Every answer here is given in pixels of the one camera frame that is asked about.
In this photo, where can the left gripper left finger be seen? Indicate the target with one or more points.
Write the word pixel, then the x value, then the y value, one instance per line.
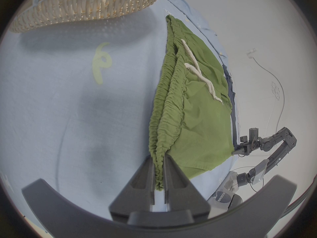
pixel 136 192

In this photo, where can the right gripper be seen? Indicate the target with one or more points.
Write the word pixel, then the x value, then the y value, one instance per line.
pixel 251 147

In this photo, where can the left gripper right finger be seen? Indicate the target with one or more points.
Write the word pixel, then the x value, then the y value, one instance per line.
pixel 183 192

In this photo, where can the green shorts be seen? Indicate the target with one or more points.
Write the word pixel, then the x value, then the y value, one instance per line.
pixel 198 123

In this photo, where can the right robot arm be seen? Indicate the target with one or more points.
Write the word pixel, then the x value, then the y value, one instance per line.
pixel 288 137

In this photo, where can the dark blue garment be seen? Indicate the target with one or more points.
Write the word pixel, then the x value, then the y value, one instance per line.
pixel 229 95

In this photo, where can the round woven basket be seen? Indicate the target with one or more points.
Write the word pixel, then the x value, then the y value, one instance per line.
pixel 74 9

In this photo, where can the white plug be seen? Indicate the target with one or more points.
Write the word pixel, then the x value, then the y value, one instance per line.
pixel 251 53

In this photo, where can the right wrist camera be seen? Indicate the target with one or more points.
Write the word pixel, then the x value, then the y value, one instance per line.
pixel 243 139

